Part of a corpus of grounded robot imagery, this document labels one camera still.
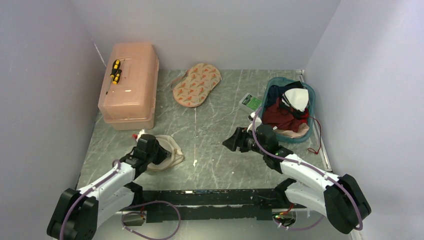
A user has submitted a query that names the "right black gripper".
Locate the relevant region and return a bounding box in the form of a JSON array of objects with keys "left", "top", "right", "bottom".
[{"left": 222, "top": 126, "right": 267, "bottom": 156}]

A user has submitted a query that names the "white mesh laundry bag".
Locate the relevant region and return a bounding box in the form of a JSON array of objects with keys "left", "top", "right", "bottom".
[{"left": 147, "top": 135, "right": 185, "bottom": 172}]

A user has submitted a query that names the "dark red bra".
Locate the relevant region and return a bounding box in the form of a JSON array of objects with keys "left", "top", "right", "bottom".
[{"left": 261, "top": 97, "right": 310, "bottom": 133}]

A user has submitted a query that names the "patterned beige oven mitt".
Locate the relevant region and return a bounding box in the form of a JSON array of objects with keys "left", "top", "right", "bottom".
[{"left": 171, "top": 63, "right": 222, "bottom": 108}]

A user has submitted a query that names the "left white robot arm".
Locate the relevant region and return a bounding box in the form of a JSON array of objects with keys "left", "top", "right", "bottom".
[{"left": 46, "top": 134, "right": 172, "bottom": 240}]

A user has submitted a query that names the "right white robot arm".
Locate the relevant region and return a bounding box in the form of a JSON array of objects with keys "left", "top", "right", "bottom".
[{"left": 222, "top": 125, "right": 372, "bottom": 234}]

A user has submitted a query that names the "green white small box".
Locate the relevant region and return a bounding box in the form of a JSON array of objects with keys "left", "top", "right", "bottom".
[{"left": 238, "top": 93, "right": 262, "bottom": 113}]

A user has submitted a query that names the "pink plastic storage box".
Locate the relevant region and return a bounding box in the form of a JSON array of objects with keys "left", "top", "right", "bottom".
[{"left": 98, "top": 42, "right": 159, "bottom": 131}]

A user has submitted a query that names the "navy blue cloth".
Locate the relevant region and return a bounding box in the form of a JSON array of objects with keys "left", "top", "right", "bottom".
[{"left": 264, "top": 81, "right": 304, "bottom": 108}]

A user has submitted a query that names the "beige pink cloth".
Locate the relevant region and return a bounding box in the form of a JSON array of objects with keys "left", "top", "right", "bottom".
[{"left": 273, "top": 123, "right": 310, "bottom": 139}]

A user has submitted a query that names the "yellow black screwdriver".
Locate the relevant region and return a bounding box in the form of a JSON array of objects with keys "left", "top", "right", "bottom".
[
  {"left": 110, "top": 59, "right": 121, "bottom": 77},
  {"left": 105, "top": 68, "right": 122, "bottom": 95}
]

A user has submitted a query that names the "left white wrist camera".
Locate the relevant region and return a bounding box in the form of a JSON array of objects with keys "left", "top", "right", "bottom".
[{"left": 131, "top": 129, "right": 146, "bottom": 142}]

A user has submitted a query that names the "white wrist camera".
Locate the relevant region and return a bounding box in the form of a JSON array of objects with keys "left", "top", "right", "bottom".
[
  {"left": 248, "top": 112, "right": 262, "bottom": 125},
  {"left": 131, "top": 129, "right": 146, "bottom": 142}
]

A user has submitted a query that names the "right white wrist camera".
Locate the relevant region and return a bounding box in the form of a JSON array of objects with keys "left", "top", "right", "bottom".
[{"left": 248, "top": 112, "right": 262, "bottom": 125}]

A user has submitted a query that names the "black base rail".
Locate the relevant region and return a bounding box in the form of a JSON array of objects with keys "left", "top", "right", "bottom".
[{"left": 123, "top": 188, "right": 304, "bottom": 223}]

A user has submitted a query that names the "red thin wire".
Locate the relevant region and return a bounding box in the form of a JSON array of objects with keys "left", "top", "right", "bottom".
[{"left": 307, "top": 116, "right": 323, "bottom": 155}]

